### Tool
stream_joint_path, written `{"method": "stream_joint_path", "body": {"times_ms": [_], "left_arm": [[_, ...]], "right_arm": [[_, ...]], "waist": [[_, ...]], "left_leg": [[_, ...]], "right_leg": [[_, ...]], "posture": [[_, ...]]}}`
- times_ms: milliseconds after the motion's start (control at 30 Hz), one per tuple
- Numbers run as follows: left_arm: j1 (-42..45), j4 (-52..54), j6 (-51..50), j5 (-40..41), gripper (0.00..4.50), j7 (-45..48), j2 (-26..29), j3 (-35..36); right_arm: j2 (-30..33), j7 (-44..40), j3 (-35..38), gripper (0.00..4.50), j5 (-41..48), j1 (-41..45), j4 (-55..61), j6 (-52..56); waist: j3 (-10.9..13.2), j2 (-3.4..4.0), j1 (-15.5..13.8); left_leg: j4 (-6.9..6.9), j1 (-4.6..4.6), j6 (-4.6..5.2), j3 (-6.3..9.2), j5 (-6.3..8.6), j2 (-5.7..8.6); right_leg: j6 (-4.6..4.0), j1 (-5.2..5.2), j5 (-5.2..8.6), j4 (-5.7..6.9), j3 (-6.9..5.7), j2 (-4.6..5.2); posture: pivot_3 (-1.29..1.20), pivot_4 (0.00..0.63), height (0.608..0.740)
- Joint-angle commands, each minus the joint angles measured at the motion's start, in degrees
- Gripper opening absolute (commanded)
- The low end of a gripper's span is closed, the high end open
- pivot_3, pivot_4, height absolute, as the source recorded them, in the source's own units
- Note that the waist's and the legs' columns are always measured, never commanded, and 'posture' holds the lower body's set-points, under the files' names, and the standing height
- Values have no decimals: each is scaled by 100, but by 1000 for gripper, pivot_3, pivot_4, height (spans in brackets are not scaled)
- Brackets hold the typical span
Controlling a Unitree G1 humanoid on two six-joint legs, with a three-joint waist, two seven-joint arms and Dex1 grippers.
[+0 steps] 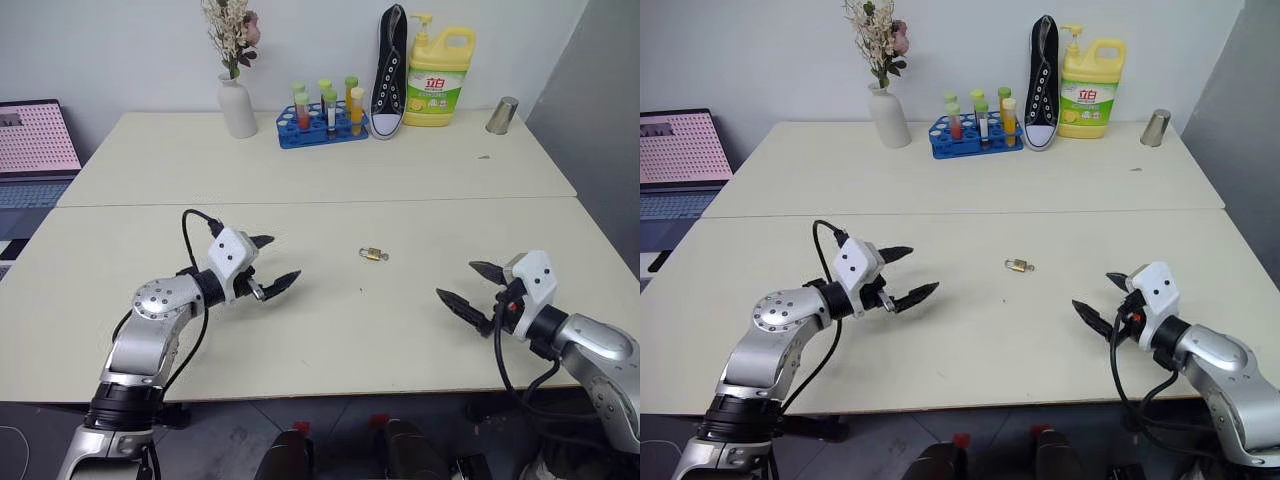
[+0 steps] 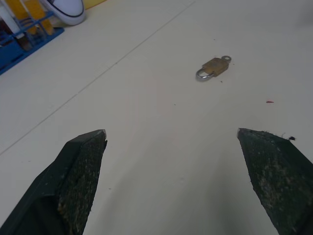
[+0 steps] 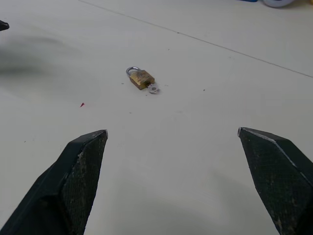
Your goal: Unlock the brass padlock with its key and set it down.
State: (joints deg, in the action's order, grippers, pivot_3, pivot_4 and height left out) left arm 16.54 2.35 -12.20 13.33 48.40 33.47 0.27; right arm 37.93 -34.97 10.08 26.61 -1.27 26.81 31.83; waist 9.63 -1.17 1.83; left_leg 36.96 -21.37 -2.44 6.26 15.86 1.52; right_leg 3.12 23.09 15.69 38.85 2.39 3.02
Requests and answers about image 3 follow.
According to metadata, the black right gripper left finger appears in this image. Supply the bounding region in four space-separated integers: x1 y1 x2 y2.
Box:
0 129 109 235

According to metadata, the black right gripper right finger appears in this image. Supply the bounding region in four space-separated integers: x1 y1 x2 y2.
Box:
237 127 313 235

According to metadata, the small silver key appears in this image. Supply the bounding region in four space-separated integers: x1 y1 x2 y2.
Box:
146 83 160 95

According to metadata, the brass padlock with silver shackle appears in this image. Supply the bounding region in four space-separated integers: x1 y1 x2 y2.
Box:
126 66 155 91

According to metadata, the white round object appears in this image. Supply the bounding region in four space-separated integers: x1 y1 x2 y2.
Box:
263 0 294 8

